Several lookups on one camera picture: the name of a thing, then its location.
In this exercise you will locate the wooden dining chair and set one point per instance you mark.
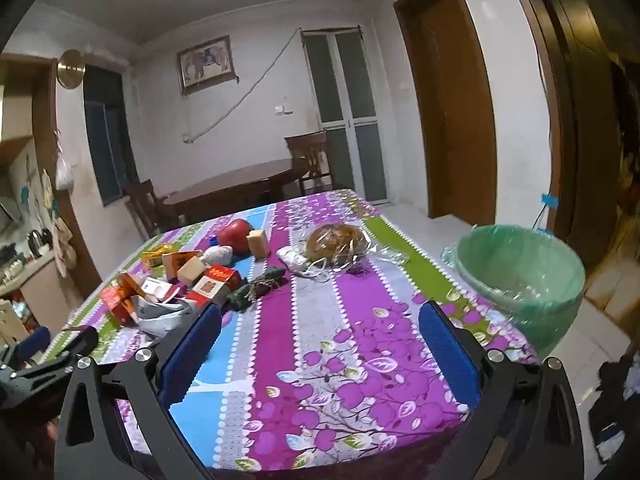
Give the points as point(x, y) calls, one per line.
point(309, 155)
point(142, 205)

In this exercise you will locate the white paper ball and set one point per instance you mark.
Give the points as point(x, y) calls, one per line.
point(217, 255)

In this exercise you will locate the wrapped bread loaf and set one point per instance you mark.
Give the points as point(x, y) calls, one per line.
point(332, 242)

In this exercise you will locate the frosted glass double door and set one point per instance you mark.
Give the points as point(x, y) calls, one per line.
point(345, 110)

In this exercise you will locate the dark open wooden door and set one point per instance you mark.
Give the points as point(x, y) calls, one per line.
point(585, 110)

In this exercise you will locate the small orange patterned box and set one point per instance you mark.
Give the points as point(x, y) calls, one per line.
point(174, 261)

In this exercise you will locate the white light switch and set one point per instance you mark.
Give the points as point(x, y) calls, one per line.
point(283, 109)

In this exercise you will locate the black kettle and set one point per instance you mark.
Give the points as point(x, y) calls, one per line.
point(37, 241)

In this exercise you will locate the yellow wrapper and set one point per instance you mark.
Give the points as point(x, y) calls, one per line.
point(157, 253)

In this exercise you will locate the dark window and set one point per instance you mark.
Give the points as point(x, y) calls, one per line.
point(107, 135)

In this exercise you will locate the red apple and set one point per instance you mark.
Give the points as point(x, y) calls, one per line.
point(235, 236)

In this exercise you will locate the closed wooden door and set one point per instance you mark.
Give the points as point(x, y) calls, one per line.
point(450, 110)

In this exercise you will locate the hanging towel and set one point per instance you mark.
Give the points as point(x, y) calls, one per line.
point(62, 245)

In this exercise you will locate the round wooden dining table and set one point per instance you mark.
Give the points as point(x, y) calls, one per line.
point(235, 185)

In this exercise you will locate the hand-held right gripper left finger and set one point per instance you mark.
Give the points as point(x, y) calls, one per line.
point(190, 355)

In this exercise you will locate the kitchen counter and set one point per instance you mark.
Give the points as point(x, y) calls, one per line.
point(30, 290)

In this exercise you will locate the beige block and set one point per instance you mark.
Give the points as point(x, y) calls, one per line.
point(257, 245)
point(192, 271)

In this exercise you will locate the white tissue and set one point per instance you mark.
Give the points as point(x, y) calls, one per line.
point(294, 259)

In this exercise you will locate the blue bottle cap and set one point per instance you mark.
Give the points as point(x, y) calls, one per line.
point(213, 240)

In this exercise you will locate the green lined trash bin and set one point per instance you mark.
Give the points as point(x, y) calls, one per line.
point(530, 280)

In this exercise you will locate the hanging white plastic bag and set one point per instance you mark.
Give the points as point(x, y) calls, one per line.
point(64, 170)

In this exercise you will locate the grey plastic bag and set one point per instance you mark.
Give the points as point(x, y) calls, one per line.
point(160, 316)

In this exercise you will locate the blue tape strip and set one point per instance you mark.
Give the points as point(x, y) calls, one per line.
point(550, 199)

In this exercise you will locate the orange white carton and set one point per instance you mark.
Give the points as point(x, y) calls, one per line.
point(120, 300)

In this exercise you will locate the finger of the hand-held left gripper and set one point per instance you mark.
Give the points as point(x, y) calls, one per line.
point(70, 352)
point(34, 344)

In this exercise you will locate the floral purple tablecloth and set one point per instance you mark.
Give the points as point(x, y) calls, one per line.
point(320, 320)

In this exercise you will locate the gold round wall clock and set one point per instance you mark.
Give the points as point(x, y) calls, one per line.
point(70, 67)

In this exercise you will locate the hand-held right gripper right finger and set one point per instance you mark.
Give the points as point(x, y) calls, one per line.
point(450, 355)

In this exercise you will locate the framed elephant picture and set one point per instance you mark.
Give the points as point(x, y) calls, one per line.
point(206, 62)

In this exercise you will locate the white red box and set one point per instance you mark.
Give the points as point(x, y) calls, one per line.
point(161, 288)

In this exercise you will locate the small red box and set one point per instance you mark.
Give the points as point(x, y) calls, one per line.
point(207, 291)
point(222, 276)

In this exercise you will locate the dark clothing pile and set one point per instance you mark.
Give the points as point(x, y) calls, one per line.
point(620, 400)

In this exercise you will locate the wall poster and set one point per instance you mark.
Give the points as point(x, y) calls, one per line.
point(30, 180)

